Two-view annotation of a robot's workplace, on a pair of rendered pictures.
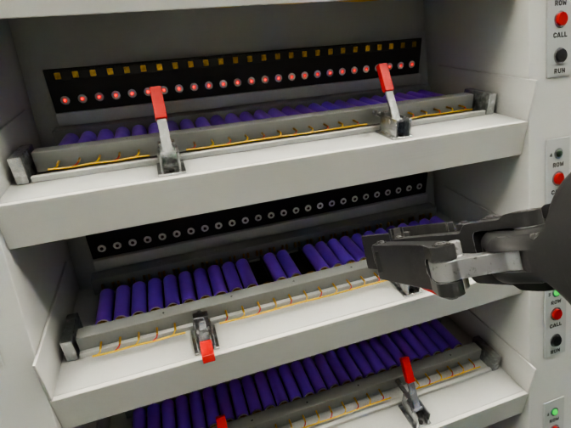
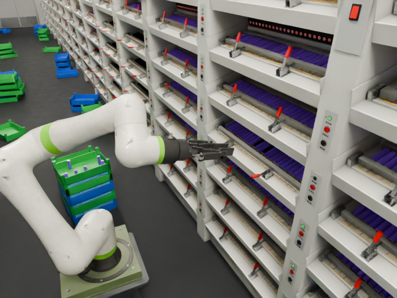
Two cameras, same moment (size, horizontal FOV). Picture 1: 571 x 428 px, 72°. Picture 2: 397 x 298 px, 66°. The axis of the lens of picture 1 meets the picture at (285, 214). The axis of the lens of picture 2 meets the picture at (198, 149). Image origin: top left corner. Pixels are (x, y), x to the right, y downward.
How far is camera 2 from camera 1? 1.12 m
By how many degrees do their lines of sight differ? 72
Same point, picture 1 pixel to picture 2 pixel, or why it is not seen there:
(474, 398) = (276, 230)
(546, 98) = (315, 154)
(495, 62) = not seen: hidden behind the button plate
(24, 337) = (206, 120)
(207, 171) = (232, 109)
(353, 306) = (252, 167)
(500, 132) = (296, 153)
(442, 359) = (285, 216)
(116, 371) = (215, 138)
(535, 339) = (293, 233)
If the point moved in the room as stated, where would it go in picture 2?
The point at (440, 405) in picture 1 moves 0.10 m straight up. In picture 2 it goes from (269, 221) to (272, 202)
